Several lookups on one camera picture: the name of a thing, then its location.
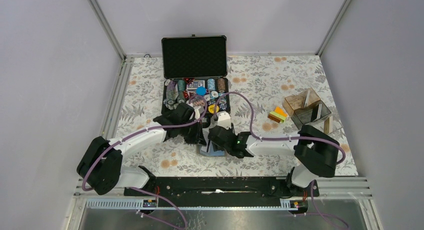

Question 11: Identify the blue round chip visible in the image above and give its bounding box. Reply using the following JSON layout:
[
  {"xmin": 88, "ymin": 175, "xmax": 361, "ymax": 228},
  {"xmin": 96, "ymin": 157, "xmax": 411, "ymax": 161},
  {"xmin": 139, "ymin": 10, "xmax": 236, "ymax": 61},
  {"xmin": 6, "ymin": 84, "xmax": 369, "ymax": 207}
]
[{"xmin": 195, "ymin": 86, "xmax": 207, "ymax": 96}]

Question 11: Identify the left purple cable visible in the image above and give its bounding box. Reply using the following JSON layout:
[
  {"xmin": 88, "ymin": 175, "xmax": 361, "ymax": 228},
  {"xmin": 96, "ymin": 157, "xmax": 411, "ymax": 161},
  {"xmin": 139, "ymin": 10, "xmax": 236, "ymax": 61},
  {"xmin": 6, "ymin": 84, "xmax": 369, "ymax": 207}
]
[{"xmin": 81, "ymin": 94, "xmax": 209, "ymax": 230}]

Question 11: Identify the floral patterned table mat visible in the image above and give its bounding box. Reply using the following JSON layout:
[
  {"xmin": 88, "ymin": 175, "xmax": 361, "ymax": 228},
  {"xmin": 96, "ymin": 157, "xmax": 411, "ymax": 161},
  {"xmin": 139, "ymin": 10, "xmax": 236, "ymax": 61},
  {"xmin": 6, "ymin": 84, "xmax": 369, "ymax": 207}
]
[{"xmin": 116, "ymin": 56, "xmax": 358, "ymax": 176}]

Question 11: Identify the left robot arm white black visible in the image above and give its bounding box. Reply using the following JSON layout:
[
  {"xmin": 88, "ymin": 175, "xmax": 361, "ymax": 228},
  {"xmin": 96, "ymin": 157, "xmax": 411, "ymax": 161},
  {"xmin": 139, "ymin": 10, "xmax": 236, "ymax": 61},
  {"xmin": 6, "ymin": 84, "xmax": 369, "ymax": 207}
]
[{"xmin": 76, "ymin": 103, "xmax": 208, "ymax": 195}]

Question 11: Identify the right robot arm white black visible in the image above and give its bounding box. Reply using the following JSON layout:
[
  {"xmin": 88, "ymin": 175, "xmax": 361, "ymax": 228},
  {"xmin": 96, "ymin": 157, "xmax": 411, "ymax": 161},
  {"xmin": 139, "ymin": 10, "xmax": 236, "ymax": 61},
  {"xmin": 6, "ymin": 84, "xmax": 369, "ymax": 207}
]
[{"xmin": 206, "ymin": 125, "xmax": 346, "ymax": 196}]

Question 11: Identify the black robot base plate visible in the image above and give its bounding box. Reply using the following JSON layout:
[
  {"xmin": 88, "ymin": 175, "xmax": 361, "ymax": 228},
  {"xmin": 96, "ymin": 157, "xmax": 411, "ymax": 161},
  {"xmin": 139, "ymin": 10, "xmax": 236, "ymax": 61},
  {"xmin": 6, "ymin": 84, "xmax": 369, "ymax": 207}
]
[{"xmin": 143, "ymin": 176, "xmax": 320, "ymax": 207}]

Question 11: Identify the yellow round dealer chip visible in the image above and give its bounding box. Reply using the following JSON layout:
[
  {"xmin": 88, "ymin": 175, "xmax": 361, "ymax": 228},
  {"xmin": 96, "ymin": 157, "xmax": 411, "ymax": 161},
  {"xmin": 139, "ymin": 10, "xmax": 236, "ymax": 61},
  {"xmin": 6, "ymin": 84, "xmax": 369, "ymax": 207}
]
[{"xmin": 208, "ymin": 104, "xmax": 220, "ymax": 114}]

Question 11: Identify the black poker chip case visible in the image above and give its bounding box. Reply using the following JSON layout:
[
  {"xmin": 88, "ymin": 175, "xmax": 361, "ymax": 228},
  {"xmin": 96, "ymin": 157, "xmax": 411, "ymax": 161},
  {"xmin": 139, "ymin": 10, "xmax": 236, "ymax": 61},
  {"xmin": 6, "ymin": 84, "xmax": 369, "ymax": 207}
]
[{"xmin": 161, "ymin": 36, "xmax": 231, "ymax": 128}]

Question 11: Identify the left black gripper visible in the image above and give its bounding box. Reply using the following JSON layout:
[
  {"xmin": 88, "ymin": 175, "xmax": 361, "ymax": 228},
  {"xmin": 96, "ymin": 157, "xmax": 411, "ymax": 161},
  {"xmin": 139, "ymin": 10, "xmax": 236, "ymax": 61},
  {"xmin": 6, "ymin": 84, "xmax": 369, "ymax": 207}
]
[{"xmin": 179, "ymin": 119, "xmax": 207, "ymax": 146}]

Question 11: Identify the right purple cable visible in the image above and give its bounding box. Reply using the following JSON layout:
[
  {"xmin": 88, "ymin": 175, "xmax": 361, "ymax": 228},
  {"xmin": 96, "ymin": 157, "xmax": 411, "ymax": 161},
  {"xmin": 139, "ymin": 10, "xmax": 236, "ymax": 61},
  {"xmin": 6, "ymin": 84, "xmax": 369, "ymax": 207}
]
[{"xmin": 213, "ymin": 91, "xmax": 350, "ymax": 229}]

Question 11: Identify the purple cable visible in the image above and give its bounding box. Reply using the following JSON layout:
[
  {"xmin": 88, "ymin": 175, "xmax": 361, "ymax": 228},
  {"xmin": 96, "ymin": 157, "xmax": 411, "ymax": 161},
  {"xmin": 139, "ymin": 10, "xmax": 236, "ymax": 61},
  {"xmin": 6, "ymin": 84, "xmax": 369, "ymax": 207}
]
[
  {"xmin": 213, "ymin": 91, "xmax": 350, "ymax": 229},
  {"xmin": 81, "ymin": 94, "xmax": 209, "ymax": 230}
]

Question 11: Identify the playing card deck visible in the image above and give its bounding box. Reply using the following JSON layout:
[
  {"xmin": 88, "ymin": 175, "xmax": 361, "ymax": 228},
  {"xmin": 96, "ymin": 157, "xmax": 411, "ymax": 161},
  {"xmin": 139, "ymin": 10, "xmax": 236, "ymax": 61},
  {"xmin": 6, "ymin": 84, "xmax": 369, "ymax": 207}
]
[{"xmin": 186, "ymin": 80, "xmax": 205, "ymax": 91}]

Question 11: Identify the clear acrylic card box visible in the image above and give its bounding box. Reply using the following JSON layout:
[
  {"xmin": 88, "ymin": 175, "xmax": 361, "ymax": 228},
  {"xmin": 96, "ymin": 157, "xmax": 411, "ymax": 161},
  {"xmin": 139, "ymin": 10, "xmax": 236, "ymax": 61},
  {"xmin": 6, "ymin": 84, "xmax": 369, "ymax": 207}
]
[{"xmin": 282, "ymin": 88, "xmax": 342, "ymax": 135}]

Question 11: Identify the beige card holder wallet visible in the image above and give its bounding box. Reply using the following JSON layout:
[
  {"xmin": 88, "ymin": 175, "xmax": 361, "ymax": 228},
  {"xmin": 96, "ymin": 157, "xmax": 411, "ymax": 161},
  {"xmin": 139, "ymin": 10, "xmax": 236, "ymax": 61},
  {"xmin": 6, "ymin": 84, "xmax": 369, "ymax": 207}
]
[{"xmin": 196, "ymin": 140, "xmax": 226, "ymax": 157}]

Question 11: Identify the orange yellow sticky note stack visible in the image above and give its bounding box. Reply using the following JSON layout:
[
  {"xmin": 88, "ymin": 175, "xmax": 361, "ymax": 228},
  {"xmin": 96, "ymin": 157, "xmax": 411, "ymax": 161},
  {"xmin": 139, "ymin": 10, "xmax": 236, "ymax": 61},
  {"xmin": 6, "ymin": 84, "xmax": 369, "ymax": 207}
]
[{"xmin": 267, "ymin": 106, "xmax": 288, "ymax": 123}]

